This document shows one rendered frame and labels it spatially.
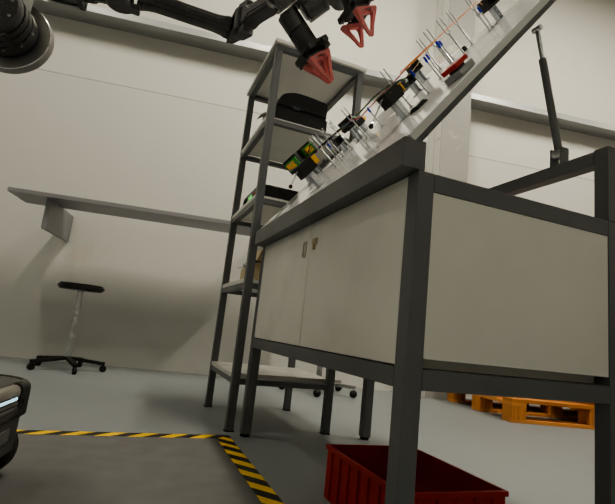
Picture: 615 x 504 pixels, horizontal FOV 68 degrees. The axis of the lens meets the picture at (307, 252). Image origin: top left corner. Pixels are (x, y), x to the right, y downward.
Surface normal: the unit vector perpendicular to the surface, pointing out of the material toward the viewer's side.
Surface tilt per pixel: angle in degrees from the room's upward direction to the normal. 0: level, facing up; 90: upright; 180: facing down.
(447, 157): 90
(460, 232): 90
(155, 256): 90
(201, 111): 90
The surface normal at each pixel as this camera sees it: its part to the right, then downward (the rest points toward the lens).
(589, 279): 0.37, -0.12
